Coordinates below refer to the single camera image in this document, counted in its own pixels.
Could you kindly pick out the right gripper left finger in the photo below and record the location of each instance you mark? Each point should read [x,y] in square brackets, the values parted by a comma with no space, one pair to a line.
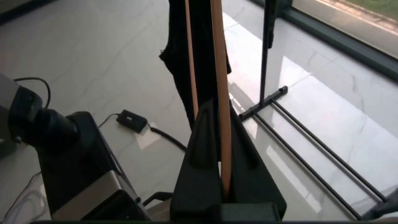
[196,180]

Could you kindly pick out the black clothes rack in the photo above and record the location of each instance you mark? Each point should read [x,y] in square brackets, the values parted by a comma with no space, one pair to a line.
[266,46]

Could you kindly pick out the black garment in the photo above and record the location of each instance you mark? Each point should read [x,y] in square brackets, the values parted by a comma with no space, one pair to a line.
[205,62]

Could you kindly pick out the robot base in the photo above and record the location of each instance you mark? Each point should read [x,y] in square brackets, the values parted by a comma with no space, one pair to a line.
[77,174]

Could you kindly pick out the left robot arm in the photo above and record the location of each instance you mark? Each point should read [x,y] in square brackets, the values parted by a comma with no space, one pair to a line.
[46,124]

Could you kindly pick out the pink clothes hanger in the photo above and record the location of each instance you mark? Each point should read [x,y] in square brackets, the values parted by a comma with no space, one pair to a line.
[223,93]

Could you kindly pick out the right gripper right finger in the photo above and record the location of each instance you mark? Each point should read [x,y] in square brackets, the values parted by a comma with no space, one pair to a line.
[248,174]

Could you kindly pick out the window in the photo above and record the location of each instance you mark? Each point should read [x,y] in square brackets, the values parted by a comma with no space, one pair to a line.
[342,43]

